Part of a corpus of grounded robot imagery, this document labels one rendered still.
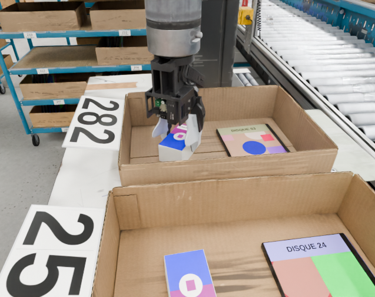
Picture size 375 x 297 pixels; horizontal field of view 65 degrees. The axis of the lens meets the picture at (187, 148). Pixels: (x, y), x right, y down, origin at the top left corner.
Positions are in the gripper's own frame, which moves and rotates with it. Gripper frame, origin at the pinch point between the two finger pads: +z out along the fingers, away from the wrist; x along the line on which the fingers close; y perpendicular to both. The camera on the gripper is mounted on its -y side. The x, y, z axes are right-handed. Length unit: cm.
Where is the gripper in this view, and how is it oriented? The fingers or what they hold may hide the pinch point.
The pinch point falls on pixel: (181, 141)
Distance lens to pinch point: 63.9
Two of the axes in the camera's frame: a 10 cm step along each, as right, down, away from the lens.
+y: -4.2, 5.2, -7.4
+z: 0.0, 8.2, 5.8
